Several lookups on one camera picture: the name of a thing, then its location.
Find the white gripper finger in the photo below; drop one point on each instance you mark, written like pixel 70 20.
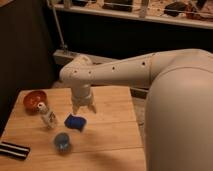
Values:
pixel 75 109
pixel 92 108

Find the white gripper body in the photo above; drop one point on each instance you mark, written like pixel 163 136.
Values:
pixel 82 95

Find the black white striped eraser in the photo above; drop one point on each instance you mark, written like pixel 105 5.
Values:
pixel 14 150

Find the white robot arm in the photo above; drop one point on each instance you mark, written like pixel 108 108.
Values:
pixel 178 129

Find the blue ceramic cup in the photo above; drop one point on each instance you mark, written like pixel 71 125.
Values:
pixel 62 142

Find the orange ceramic bowl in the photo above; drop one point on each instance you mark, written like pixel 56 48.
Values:
pixel 33 98

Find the blue cloth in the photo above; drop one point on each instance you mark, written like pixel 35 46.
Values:
pixel 75 122

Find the small white bottle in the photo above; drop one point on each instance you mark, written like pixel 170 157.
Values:
pixel 47 115

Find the metal rod stand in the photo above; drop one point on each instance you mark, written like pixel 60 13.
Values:
pixel 63 45

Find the shelf with clutter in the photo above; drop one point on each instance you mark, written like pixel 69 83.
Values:
pixel 175 12

